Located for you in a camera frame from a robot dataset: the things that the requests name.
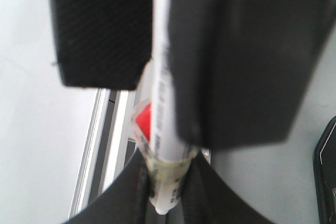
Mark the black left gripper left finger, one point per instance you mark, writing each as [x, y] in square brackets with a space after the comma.
[125, 200]

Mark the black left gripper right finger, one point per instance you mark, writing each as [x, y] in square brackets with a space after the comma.
[206, 198]

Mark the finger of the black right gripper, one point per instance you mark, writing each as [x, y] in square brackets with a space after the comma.
[102, 43]
[240, 67]

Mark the red round magnet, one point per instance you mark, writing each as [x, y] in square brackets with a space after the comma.
[141, 120]

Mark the white whiteboard with aluminium frame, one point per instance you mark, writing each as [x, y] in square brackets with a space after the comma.
[45, 127]

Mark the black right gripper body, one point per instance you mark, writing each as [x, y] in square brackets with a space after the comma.
[324, 173]

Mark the white whiteboard marker pen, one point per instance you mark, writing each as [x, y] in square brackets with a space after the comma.
[172, 157]

